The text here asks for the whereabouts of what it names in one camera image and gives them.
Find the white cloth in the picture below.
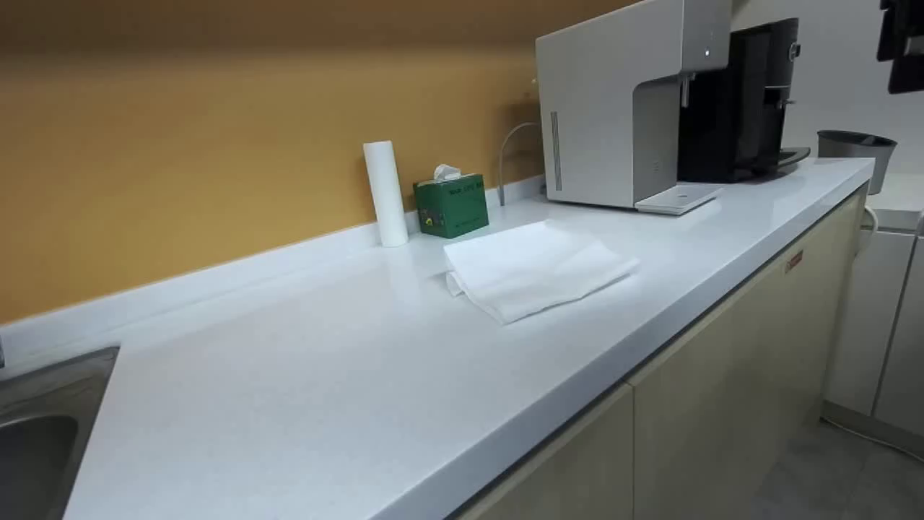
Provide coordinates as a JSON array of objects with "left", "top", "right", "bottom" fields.
[{"left": 441, "top": 219, "right": 640, "bottom": 326}]

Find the green tissue box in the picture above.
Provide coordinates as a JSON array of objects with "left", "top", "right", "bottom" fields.
[{"left": 412, "top": 161, "right": 490, "bottom": 239}]

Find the white paper towel roll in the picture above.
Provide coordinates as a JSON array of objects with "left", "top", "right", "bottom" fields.
[{"left": 361, "top": 139, "right": 409, "bottom": 248}]

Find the white water dispenser machine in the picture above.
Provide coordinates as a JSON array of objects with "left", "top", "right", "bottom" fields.
[{"left": 534, "top": 0, "right": 735, "bottom": 219}]

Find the beige cabinet door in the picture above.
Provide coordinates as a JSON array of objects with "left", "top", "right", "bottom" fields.
[
  {"left": 630, "top": 190, "right": 865, "bottom": 520},
  {"left": 459, "top": 385, "right": 637, "bottom": 520}
]

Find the black coffee machine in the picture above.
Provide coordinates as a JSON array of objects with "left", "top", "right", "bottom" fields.
[{"left": 676, "top": 14, "right": 813, "bottom": 186}]

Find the grey trash bin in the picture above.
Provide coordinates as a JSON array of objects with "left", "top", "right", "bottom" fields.
[{"left": 813, "top": 126, "right": 897, "bottom": 199}]

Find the white side cabinet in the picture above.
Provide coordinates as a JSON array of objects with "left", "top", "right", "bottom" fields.
[{"left": 822, "top": 171, "right": 924, "bottom": 443}]

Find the stainless steel sink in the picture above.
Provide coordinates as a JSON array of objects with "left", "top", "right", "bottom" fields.
[{"left": 0, "top": 344, "right": 122, "bottom": 520}]

